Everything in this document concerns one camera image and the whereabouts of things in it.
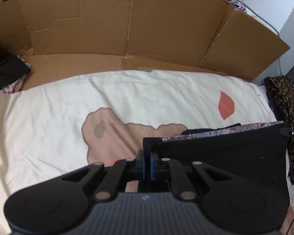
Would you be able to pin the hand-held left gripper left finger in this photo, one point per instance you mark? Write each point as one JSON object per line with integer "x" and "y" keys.
{"x": 142, "y": 164}

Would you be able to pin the flattened cardboard sheet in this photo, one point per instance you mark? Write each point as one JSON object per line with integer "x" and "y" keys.
{"x": 112, "y": 24}

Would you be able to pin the leopard print cloth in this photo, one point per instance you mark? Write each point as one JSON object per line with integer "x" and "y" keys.
{"x": 286, "y": 102}

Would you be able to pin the black garment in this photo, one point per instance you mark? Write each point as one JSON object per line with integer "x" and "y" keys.
{"x": 7, "y": 71}

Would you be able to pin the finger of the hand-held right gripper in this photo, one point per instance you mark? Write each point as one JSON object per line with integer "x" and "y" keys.
{"x": 290, "y": 132}

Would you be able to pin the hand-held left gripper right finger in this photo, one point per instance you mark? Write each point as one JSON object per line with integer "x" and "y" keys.
{"x": 152, "y": 164}

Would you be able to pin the floral cloth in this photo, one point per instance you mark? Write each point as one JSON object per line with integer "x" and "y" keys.
{"x": 18, "y": 83}

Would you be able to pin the white printed blanket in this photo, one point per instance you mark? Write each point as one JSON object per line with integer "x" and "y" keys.
{"x": 51, "y": 127}

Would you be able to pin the black shorts with patterned stripes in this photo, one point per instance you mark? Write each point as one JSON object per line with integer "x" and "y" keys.
{"x": 223, "y": 151}

